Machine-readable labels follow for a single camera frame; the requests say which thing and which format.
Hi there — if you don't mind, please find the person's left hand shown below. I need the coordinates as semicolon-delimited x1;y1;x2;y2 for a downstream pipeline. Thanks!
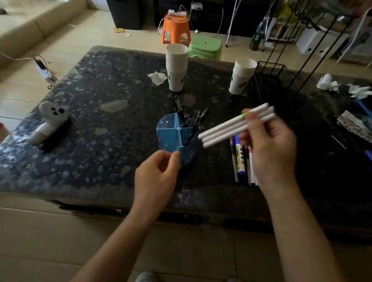
134;150;182;217

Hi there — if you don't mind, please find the person's right hand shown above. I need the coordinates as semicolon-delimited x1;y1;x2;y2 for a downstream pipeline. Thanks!
239;109;297;196

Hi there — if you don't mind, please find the white pen with green band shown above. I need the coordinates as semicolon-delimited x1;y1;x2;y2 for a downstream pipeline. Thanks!
198;102;270;140

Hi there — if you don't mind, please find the blue divided pen holder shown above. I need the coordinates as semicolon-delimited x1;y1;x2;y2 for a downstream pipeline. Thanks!
156;112;201;167

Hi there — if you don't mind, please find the person's left forearm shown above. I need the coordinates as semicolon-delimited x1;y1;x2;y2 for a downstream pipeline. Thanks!
69;207;159;282

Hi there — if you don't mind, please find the person's right forearm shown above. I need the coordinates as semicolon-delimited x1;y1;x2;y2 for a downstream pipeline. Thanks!
262;184;348;282

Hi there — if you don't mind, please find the blue marker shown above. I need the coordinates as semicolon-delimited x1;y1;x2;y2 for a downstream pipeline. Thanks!
234;134;246;175

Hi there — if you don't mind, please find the grey pen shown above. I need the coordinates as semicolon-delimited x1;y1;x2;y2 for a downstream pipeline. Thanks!
229;137;239;184

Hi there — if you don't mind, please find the thin black pen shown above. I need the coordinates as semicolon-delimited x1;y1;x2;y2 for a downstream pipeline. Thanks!
244;145;252;186

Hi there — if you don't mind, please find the white pen with pink tip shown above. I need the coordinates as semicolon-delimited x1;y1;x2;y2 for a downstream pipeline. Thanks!
248;146;260;187

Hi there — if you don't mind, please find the short stack of paper cups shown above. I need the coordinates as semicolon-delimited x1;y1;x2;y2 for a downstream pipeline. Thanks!
229;58;258;96

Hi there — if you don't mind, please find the crumpled white tissue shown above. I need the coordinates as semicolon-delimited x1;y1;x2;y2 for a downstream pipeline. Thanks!
147;71;168;86

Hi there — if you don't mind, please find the white paper roll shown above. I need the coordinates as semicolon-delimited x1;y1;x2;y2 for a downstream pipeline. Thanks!
316;73;341;93

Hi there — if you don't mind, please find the green plastic stool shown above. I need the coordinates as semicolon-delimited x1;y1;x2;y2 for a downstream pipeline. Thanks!
188;35;223;61

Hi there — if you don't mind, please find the green glass bottle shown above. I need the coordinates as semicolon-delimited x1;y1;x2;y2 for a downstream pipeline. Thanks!
249;17;268;52

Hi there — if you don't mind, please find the tall stack of paper cups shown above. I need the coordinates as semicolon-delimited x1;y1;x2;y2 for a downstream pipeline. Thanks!
165;43;189;92

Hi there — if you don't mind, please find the patterned paper box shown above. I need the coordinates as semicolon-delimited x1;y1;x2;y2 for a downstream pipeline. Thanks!
337;110;372;143

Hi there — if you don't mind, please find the white storage box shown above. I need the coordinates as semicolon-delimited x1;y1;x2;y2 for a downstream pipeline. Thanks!
296;27;349;56

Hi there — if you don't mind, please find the metal stand leg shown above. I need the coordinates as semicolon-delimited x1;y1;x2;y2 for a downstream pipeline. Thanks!
225;0;242;48

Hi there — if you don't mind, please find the white paper flower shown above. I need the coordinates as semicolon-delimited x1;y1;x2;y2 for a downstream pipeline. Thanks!
348;84;372;100

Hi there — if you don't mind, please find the person's grey shoe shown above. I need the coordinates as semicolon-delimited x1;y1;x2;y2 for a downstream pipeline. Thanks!
135;271;159;282

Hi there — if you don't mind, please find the orange plastic stool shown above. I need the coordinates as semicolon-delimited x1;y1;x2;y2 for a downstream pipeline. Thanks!
161;14;192;46

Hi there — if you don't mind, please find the white ghost-shaped brush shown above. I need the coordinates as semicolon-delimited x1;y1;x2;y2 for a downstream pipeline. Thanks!
28;101;73;151

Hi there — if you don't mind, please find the black cabinet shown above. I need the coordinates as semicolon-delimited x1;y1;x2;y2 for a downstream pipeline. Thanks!
106;0;147;31

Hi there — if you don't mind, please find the beige sofa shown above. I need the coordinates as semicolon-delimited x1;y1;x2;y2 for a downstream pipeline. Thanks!
0;0;89;68

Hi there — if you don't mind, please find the black wire rack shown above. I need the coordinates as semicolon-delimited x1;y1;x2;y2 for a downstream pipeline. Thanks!
254;0;358;101

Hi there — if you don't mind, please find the power strip with black cable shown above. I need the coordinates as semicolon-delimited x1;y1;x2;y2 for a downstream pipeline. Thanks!
33;54;57;89

